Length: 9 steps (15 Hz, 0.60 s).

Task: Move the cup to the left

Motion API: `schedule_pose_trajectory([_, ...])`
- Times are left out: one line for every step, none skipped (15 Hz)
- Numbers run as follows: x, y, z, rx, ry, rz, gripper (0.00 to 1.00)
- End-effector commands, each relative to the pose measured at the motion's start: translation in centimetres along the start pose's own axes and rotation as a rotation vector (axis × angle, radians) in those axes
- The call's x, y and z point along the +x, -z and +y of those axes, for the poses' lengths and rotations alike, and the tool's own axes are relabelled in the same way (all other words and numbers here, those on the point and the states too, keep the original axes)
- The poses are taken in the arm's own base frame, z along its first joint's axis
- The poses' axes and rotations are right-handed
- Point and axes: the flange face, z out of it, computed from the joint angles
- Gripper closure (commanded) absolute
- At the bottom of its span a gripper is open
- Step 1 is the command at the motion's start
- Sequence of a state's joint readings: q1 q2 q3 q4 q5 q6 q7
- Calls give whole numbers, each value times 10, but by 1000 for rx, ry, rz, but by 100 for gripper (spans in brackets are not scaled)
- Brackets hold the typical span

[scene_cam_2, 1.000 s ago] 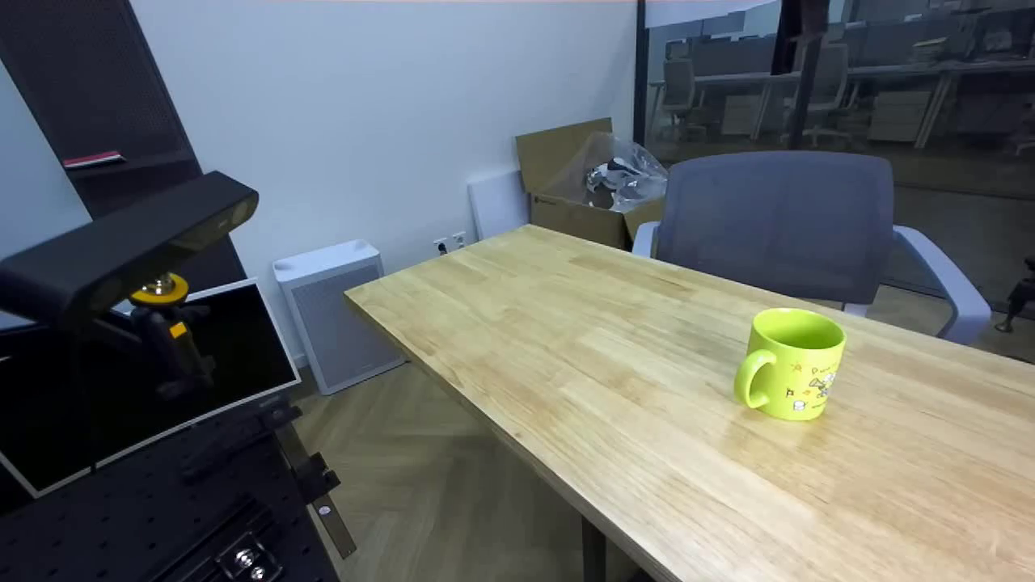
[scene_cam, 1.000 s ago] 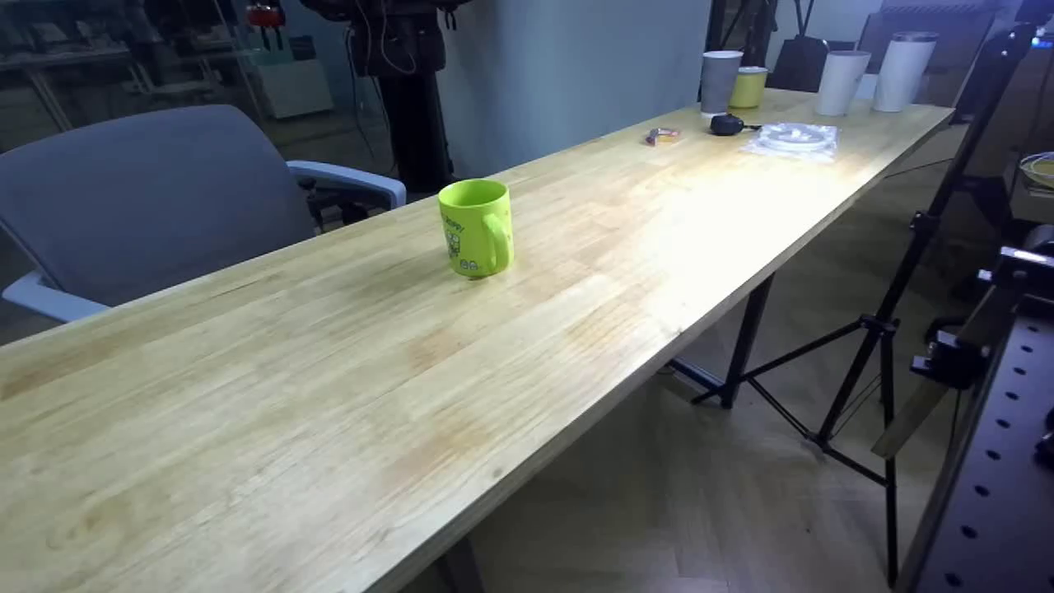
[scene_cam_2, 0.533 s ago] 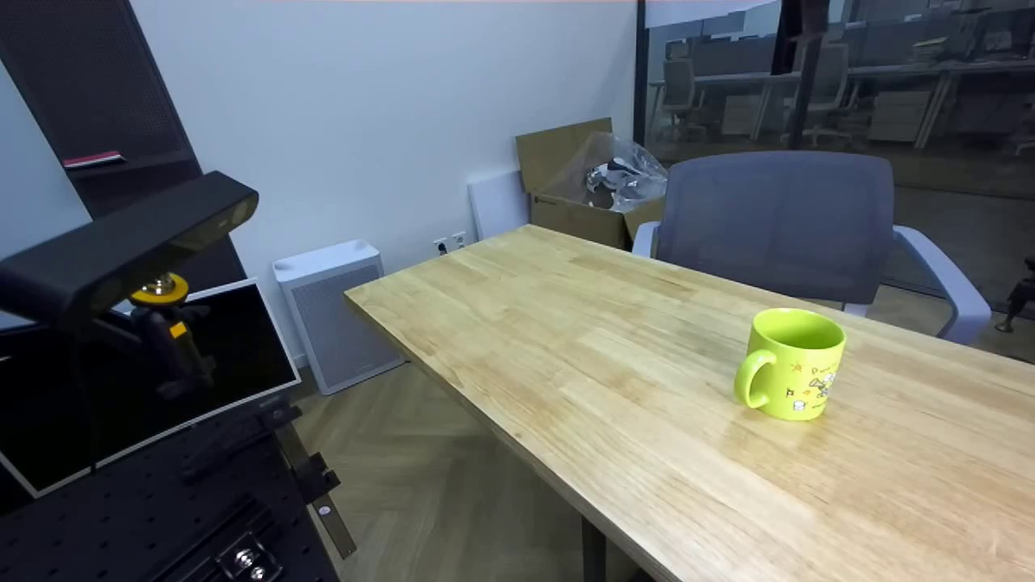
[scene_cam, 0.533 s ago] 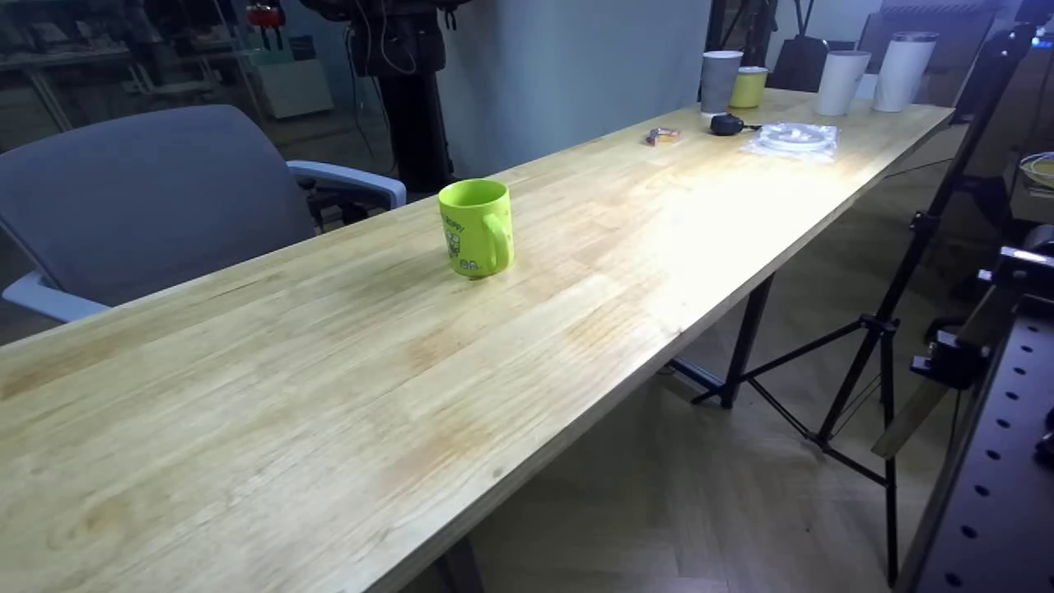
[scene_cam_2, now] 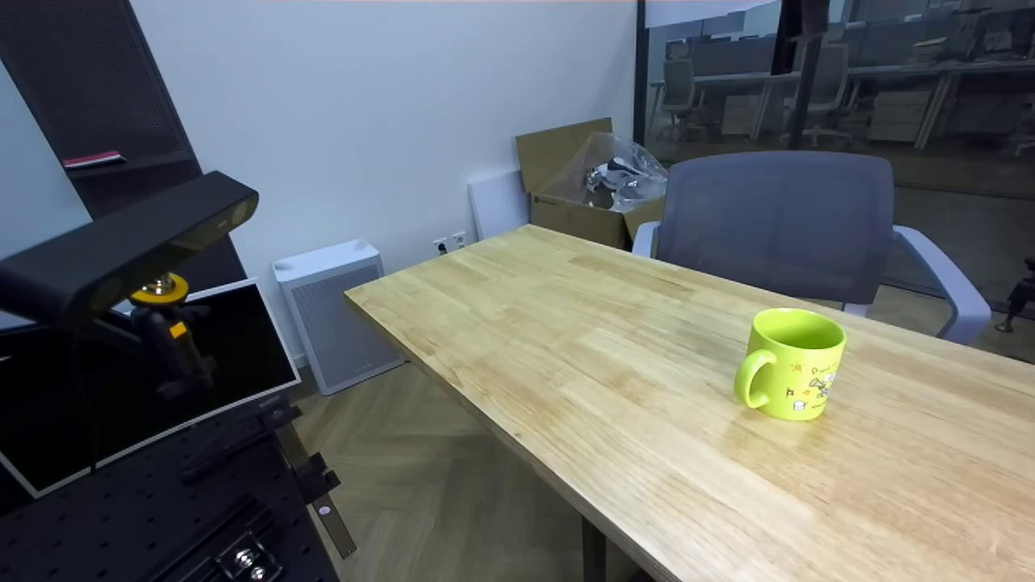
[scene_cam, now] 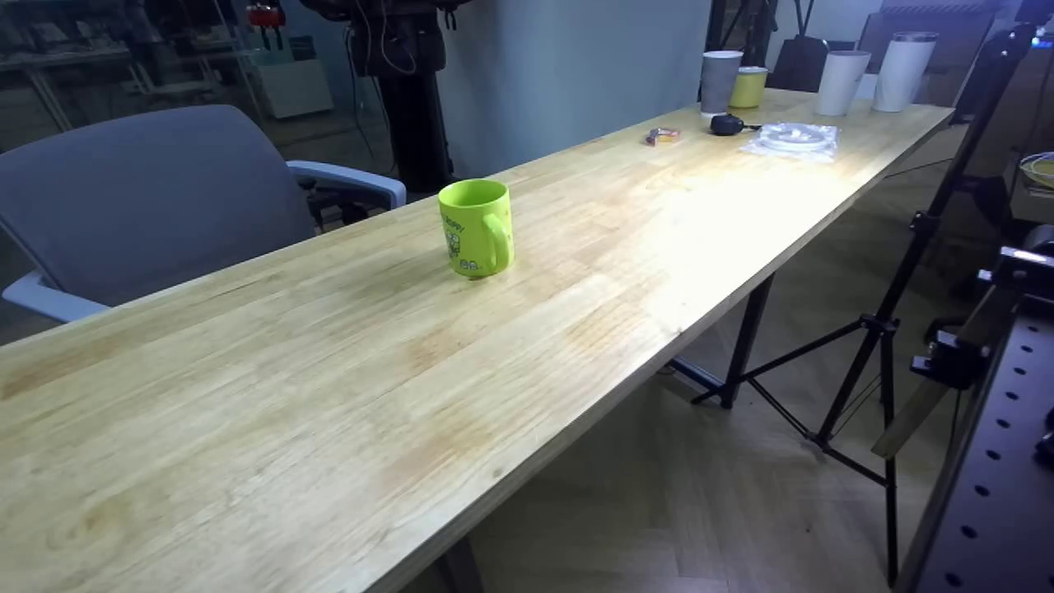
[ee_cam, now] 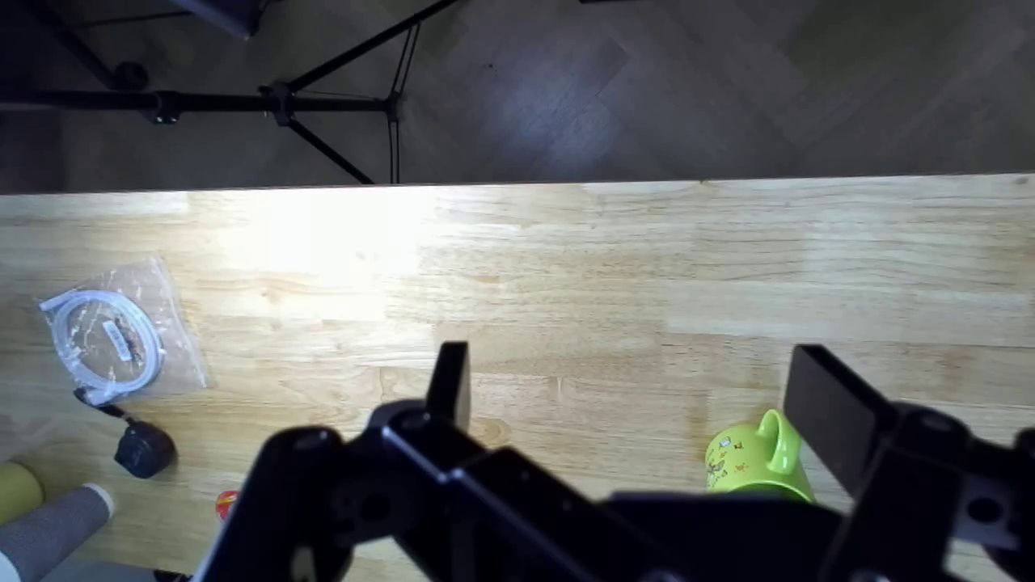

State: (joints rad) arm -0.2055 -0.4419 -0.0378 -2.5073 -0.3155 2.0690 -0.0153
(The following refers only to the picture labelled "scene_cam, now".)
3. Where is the green mug with print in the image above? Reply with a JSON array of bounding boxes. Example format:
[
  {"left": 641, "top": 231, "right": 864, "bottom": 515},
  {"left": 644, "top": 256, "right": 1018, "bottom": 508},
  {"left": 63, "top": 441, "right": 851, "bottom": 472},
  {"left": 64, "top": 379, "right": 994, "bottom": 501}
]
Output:
[{"left": 434, "top": 179, "right": 515, "bottom": 283}]

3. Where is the grey paper cup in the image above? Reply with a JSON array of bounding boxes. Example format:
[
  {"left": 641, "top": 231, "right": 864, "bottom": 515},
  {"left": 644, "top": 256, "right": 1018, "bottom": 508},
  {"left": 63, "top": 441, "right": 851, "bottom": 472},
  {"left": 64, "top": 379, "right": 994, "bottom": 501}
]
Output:
[{"left": 698, "top": 45, "right": 746, "bottom": 116}]

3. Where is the yellow cup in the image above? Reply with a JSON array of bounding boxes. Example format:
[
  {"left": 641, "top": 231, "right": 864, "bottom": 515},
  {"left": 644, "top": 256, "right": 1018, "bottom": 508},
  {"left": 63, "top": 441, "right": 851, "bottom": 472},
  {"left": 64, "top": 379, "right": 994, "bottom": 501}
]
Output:
[{"left": 727, "top": 61, "right": 770, "bottom": 113}]

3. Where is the black table leg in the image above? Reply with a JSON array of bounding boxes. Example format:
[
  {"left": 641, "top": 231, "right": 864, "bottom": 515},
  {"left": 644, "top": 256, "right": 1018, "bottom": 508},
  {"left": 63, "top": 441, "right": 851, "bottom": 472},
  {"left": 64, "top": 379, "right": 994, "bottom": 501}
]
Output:
[
  {"left": 716, "top": 272, "right": 777, "bottom": 410},
  {"left": 439, "top": 533, "right": 488, "bottom": 593}
]

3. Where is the black computer mouse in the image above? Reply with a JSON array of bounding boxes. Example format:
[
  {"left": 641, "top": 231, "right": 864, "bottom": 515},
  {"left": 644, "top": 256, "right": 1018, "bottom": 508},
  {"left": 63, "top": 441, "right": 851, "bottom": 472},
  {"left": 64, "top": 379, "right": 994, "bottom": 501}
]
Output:
[{"left": 708, "top": 108, "right": 764, "bottom": 139}]

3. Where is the clear plastic bag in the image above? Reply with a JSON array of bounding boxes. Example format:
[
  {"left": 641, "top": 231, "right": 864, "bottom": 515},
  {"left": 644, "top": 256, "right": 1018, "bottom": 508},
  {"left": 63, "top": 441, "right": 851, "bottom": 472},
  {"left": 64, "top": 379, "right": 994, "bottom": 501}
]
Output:
[{"left": 746, "top": 117, "right": 842, "bottom": 163}]

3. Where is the white cabinet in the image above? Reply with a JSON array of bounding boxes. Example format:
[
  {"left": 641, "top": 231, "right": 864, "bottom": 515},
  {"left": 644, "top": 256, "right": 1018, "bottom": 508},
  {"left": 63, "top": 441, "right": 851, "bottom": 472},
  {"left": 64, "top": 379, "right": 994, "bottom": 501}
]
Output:
[{"left": 252, "top": 53, "right": 335, "bottom": 121}]

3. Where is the black chair back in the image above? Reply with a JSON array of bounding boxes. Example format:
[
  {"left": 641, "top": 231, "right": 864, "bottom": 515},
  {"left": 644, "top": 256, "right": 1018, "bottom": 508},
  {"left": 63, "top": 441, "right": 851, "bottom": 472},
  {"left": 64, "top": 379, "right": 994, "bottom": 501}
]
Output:
[{"left": 768, "top": 32, "right": 834, "bottom": 95}]

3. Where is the white tumbler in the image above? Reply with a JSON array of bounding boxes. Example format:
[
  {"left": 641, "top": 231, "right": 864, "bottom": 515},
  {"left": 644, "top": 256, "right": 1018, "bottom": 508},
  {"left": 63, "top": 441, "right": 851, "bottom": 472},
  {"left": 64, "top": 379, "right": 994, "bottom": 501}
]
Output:
[
  {"left": 872, "top": 32, "right": 939, "bottom": 116},
  {"left": 812, "top": 45, "right": 872, "bottom": 121}
]

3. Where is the small red object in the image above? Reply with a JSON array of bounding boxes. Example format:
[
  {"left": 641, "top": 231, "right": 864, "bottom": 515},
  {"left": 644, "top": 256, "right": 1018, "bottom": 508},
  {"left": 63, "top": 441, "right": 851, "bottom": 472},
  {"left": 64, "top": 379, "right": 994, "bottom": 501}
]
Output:
[{"left": 243, "top": 0, "right": 289, "bottom": 32}]

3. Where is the grey office chair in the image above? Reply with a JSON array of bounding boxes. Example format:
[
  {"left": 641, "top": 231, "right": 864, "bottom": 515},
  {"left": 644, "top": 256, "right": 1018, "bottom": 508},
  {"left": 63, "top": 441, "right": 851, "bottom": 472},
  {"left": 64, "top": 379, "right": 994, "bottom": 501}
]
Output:
[{"left": 0, "top": 102, "right": 409, "bottom": 327}]

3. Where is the black tripod stand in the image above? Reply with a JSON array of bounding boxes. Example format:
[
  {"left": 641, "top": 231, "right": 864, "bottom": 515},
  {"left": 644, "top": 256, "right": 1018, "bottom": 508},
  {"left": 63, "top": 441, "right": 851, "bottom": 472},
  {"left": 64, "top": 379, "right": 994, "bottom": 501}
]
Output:
[{"left": 667, "top": 14, "right": 1051, "bottom": 590}]

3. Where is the black clamp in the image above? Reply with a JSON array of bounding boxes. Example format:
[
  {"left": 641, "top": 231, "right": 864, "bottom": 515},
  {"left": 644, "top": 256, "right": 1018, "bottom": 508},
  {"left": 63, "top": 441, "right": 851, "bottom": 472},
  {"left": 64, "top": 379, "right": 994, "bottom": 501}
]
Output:
[{"left": 906, "top": 315, "right": 990, "bottom": 388}]

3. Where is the black perforated breadboard table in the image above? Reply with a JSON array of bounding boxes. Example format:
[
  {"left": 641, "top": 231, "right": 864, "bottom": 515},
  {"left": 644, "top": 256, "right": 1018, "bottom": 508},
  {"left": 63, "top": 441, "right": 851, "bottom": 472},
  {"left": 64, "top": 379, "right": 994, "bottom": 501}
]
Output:
[{"left": 910, "top": 310, "right": 1054, "bottom": 593}]

